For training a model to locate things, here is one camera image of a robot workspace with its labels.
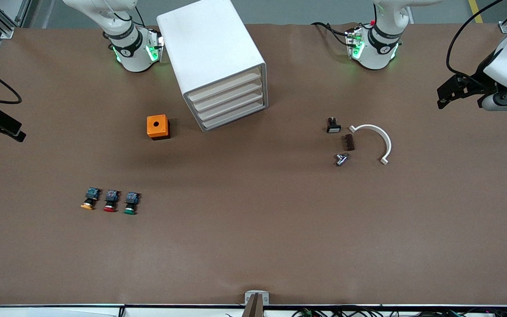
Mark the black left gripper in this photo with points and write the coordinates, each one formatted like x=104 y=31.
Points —
x=478 y=79

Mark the yellow mushroom push button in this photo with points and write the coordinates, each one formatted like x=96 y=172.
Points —
x=90 y=196

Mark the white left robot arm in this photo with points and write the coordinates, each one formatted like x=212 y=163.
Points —
x=381 y=48

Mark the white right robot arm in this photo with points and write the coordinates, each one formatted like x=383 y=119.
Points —
x=134 y=53

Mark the red mushroom push button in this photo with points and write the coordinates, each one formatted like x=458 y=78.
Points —
x=111 y=198

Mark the green mushroom push button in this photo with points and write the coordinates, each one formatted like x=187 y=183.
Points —
x=131 y=200

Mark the white drawer cabinet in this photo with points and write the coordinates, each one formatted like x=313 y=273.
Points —
x=205 y=44

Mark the small brown block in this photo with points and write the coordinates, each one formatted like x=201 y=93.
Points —
x=349 y=142

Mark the small metal fitting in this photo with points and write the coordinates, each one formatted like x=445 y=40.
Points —
x=341 y=159

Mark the white curved plastic bracket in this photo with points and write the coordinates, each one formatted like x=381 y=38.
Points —
x=388 y=144

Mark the small black switch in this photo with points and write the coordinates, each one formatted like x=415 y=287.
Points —
x=333 y=127

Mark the orange button enclosure box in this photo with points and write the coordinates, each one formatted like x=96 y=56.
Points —
x=156 y=125

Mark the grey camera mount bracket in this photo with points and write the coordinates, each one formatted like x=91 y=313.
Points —
x=256 y=297

